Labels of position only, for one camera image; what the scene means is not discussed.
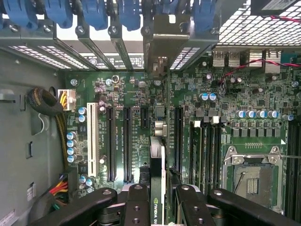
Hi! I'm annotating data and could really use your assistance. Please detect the blue slot retention clip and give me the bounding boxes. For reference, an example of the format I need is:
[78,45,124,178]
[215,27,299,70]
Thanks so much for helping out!
[191,0,218,34]
[80,0,109,31]
[44,0,74,29]
[2,0,38,30]
[117,0,142,32]

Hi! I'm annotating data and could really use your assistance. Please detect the silver port housing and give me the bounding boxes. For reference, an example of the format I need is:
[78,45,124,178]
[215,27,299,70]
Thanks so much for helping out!
[265,49,282,74]
[212,50,227,68]
[227,50,241,68]
[246,49,264,68]

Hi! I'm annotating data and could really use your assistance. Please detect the black PC case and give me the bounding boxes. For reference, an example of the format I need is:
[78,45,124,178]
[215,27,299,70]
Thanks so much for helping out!
[0,0,301,226]

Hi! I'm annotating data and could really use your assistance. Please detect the metal slot cover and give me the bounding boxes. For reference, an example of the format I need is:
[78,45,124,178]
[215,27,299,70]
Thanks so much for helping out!
[75,24,117,71]
[142,24,153,71]
[108,24,136,71]

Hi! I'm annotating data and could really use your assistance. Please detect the red and black twisted wire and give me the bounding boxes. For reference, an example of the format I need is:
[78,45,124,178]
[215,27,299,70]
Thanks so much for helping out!
[220,14,301,82]

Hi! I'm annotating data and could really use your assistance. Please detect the green motherboard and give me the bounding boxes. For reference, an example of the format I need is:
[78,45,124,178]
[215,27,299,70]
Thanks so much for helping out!
[63,50,301,223]

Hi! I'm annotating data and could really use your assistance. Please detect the white power connector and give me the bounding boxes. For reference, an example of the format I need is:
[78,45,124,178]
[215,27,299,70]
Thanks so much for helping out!
[57,89,77,112]

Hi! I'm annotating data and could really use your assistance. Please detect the white expansion slot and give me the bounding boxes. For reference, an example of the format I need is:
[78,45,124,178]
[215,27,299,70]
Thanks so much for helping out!
[86,102,99,178]

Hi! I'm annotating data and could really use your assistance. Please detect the multicolour power wires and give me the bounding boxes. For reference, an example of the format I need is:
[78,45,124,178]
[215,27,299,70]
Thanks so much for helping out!
[48,166,79,212]

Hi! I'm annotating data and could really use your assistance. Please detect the CPU socket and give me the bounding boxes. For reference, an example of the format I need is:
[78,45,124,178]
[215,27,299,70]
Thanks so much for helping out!
[222,145,287,214]

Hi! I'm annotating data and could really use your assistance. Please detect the black and yellow power cable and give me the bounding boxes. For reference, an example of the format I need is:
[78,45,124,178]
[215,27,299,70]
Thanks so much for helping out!
[26,86,70,171]

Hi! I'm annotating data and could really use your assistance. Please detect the short black expansion slot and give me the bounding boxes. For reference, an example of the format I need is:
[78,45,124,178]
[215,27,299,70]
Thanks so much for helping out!
[140,107,150,129]

